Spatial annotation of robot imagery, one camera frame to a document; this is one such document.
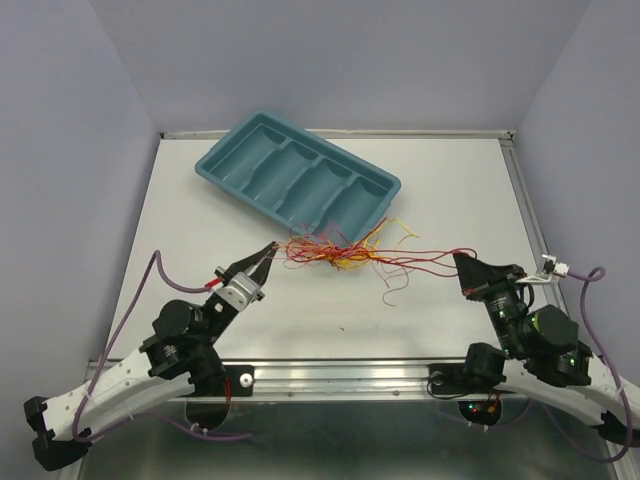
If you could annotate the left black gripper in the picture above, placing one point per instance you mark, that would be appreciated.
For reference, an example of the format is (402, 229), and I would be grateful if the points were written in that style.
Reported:
(241, 264)

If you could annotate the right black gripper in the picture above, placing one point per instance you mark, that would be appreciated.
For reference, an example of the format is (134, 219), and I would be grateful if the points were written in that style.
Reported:
(474, 274)

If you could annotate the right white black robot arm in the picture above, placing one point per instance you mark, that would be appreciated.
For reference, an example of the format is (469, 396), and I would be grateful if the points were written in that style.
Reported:
(540, 354)

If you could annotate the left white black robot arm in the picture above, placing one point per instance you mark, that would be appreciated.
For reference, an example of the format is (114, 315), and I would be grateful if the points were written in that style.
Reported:
(178, 359)

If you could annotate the teal plastic compartment tray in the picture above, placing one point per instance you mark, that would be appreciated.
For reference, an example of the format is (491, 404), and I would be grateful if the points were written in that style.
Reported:
(300, 180)

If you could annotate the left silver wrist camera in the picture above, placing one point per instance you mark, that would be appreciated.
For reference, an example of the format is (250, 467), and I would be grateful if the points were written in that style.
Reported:
(240, 292)

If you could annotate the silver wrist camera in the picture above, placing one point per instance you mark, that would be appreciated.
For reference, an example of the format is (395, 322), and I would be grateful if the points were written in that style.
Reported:
(240, 292)
(550, 272)

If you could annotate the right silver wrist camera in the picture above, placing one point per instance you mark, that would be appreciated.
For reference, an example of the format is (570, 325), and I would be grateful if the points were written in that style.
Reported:
(550, 272)

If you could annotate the aluminium table edge frame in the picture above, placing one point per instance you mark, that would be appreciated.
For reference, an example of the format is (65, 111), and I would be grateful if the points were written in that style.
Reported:
(454, 193)

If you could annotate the aluminium front mounting rail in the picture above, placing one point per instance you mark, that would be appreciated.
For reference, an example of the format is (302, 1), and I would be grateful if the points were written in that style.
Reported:
(325, 380)

